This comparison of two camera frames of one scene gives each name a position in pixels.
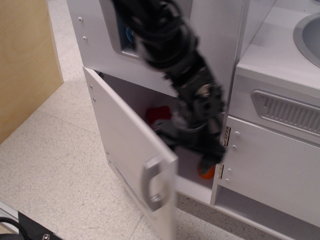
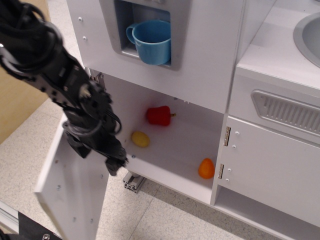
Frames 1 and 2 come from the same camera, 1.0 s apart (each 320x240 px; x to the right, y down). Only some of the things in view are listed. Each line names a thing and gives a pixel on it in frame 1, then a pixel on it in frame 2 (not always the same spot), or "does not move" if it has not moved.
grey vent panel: x=290 y=112 does not move
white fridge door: x=129 y=143 -> x=71 y=187
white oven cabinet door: x=277 y=170 does not move
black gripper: x=196 y=126 -> x=99 y=135
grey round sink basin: x=306 y=37 does not move
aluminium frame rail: x=7 y=211 does not move
